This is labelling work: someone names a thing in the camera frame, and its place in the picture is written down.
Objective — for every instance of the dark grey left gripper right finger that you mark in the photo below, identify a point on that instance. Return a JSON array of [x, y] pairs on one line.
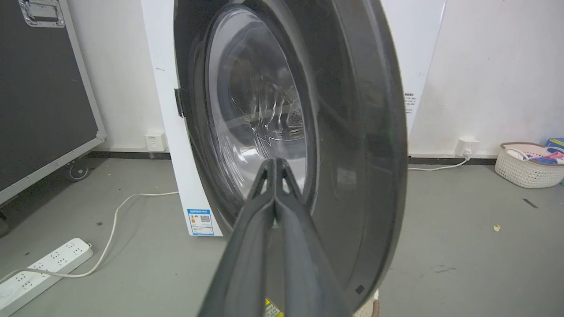
[[304, 264]]

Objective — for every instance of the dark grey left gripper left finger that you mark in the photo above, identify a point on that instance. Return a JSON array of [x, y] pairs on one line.
[[246, 259]]

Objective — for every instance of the dark grey washing machine door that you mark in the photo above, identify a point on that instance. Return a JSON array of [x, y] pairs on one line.
[[335, 132]]

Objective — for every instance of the white washing machine body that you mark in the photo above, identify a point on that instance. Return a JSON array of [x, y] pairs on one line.
[[176, 132]]

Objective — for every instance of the blue energy label sticker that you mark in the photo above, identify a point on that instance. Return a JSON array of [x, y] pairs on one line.
[[200, 221]]

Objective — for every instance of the black caster wheel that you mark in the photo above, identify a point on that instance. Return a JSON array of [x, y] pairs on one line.
[[78, 169]]

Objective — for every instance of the white power strip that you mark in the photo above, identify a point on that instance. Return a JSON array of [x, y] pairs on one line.
[[39, 268]]

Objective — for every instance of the white woven laundry basket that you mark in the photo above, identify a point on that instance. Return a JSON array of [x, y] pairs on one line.
[[526, 169]]

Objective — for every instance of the black flight case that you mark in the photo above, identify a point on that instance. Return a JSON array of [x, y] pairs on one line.
[[39, 97]]

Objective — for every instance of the blue box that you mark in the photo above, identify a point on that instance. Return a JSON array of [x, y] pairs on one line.
[[555, 143]]

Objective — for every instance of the white wall socket with plug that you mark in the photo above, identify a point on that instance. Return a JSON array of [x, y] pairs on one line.
[[466, 146]]

